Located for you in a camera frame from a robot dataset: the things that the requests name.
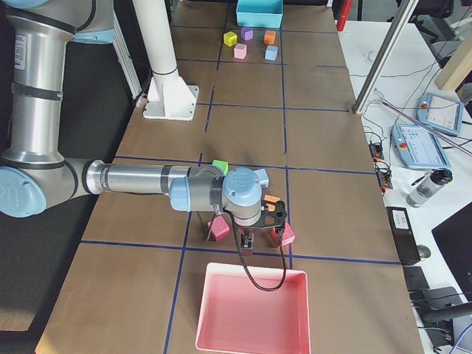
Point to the teach pendant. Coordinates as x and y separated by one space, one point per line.
417 148
441 113

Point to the orange foam block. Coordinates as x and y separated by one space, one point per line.
271 198
269 37

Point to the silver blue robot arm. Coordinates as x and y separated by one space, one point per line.
35 176

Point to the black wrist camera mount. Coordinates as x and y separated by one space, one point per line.
272 215

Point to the orange foam block right side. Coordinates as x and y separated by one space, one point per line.
271 198

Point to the teach pendant near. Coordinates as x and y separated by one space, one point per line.
417 148

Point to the yellow foam block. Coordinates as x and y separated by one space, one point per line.
230 38

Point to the orange foam block left side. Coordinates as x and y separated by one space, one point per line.
269 37

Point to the pink plastic tray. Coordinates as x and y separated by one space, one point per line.
253 310

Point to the aluminium frame post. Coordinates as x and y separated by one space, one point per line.
405 11

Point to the pink foam block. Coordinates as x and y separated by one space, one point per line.
240 51

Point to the teach pendant far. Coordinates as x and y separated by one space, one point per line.
441 113

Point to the clear water bottle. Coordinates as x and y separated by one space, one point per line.
428 186

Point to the black power box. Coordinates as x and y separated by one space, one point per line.
403 235

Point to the black monitor corner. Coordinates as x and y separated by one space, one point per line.
453 238

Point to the purple foam block left side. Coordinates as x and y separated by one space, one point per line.
247 33

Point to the red foam block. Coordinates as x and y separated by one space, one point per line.
288 235
218 228

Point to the light blue foam block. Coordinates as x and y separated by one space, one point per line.
262 177

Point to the cyan plastic bin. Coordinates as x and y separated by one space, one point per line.
259 13

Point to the red fire extinguisher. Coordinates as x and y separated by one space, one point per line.
344 14

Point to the green foam block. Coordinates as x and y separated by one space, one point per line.
222 165

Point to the light blue block left side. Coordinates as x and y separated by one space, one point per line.
271 52

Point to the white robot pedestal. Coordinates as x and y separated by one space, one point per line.
169 97

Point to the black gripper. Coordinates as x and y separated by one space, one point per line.
246 231

